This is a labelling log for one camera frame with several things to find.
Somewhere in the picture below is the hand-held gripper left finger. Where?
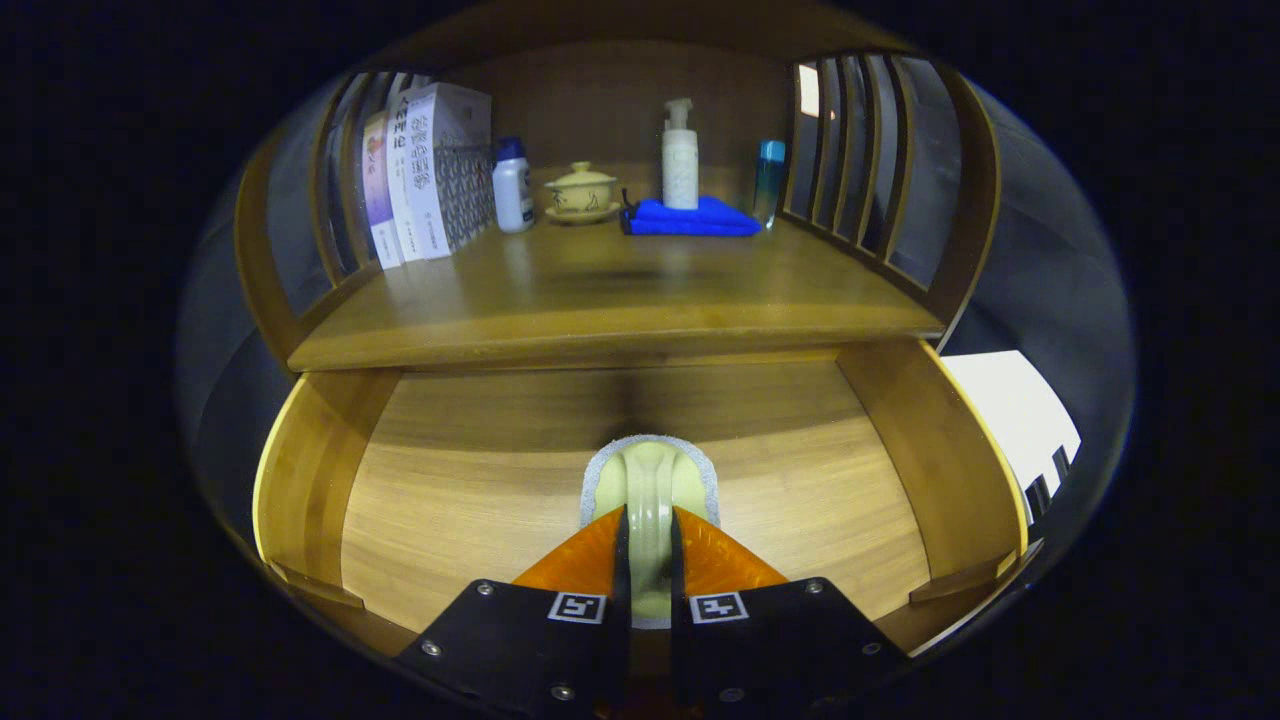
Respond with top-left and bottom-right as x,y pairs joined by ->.
393,505 -> 633,720

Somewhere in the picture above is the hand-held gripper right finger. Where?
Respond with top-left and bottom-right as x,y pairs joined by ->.
668,505 -> 911,720

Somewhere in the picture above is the green scrub brush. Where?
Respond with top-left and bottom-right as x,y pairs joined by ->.
580,434 -> 721,629

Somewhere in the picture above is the wooden drawer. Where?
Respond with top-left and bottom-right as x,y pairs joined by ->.
252,340 -> 1046,661

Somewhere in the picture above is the wooden countertop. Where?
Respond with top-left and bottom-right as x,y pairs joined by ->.
287,210 -> 946,374

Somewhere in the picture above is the white filing cabinet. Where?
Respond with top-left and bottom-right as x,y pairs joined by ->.
940,350 -> 1083,521

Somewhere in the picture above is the wooden cabinet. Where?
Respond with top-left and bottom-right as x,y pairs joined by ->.
235,0 -> 1001,376

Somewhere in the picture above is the folded blue cloth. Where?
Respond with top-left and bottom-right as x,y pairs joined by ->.
620,195 -> 763,238

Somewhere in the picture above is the yellow lidded teacup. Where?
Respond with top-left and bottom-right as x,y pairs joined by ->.
543,161 -> 621,225

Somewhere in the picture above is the white bottle blue cap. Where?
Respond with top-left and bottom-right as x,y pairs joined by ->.
492,137 -> 535,234

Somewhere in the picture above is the teal bottle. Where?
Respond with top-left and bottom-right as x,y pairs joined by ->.
752,140 -> 787,231

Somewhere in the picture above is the cream pump bottle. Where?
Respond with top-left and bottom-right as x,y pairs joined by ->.
661,98 -> 700,211

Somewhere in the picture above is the white patterned book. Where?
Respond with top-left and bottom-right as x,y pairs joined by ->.
405,82 -> 498,261

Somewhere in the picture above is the purple book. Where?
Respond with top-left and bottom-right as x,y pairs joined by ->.
362,110 -> 404,270

